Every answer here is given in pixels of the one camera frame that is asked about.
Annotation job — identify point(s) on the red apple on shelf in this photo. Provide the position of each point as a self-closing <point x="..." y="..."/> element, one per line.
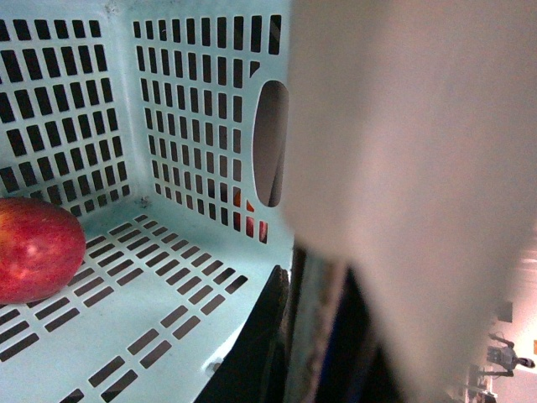
<point x="250" y="227"/>

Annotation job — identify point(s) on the background robot figure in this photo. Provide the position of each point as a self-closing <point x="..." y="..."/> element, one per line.
<point x="505" y="357"/>

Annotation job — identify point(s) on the red apple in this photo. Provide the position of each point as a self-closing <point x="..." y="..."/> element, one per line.
<point x="42" y="247"/>
<point x="250" y="227"/>

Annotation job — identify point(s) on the light blue plastic basket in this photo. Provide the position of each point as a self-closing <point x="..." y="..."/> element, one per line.
<point x="138" y="118"/>

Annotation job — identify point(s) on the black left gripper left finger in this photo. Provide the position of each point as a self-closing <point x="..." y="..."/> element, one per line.
<point x="255" y="368"/>

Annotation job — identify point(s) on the orange fruit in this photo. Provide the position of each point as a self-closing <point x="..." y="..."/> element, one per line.
<point x="238" y="201"/>

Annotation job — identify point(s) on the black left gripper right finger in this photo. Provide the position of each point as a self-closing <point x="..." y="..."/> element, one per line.
<point x="335" y="352"/>

